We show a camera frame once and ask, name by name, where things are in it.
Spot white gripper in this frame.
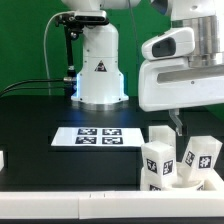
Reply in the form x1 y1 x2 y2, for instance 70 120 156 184
138 58 224 136

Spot white round stool seat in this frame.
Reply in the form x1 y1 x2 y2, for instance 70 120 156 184
140 168 204 191

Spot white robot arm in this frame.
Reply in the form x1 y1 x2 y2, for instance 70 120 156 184
61 0 224 131

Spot white marker sheet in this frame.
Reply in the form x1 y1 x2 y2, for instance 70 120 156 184
51 127 144 147

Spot white workspace border frame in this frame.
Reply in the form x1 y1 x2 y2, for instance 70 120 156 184
0 150 224 220

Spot black camera on stand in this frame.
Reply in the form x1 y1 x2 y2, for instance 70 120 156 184
55 11 109 97

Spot grey camera cable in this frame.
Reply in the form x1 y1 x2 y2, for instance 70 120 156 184
43 11 73 97

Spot black cables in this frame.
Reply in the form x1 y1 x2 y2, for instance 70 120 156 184
0 78 73 98

